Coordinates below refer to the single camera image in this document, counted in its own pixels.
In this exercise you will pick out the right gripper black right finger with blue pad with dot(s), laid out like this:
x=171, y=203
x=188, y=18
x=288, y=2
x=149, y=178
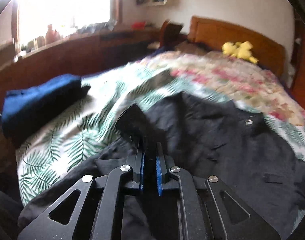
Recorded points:
x=207, y=207

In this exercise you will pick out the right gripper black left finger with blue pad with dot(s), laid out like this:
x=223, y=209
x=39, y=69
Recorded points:
x=92, y=208

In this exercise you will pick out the black jacket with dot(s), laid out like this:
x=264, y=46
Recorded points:
x=205, y=139

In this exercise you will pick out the palm leaf print bedsheet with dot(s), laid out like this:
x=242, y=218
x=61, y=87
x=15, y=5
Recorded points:
x=89, y=125

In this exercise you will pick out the folded blue garment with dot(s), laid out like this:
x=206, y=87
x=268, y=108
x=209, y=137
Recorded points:
x=25, y=111

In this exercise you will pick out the wooden louvered wardrobe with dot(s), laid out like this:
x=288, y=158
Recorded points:
x=298, y=61

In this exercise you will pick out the dark wooden side cabinet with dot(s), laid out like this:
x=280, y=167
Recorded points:
x=83, y=55

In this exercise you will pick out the yellow plush toy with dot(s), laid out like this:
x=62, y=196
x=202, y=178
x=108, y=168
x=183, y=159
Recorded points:
x=240, y=51

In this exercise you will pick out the wooden headboard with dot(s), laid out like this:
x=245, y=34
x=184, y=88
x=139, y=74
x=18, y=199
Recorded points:
x=214, y=33

